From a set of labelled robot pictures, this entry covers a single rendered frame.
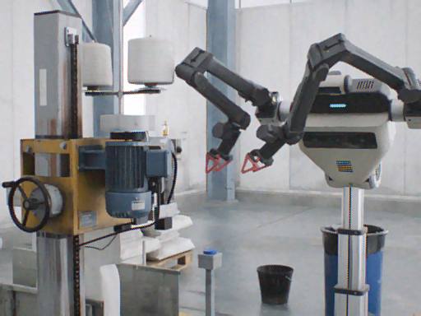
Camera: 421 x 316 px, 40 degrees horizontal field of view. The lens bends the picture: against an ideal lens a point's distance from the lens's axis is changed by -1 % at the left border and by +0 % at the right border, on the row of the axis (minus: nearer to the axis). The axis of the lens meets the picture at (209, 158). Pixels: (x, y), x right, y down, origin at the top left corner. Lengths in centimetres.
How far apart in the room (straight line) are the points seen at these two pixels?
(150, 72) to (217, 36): 908
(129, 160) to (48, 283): 51
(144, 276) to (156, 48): 118
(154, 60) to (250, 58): 900
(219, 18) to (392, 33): 311
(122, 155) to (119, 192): 12
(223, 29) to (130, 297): 859
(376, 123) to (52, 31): 121
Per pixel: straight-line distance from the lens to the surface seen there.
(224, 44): 1097
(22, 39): 741
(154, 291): 277
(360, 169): 244
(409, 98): 216
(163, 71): 202
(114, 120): 188
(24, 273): 330
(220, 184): 1095
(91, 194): 203
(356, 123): 231
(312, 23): 1062
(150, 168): 190
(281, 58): 1074
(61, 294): 206
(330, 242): 426
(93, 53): 219
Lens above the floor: 137
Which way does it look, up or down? 3 degrees down
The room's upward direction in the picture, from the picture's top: straight up
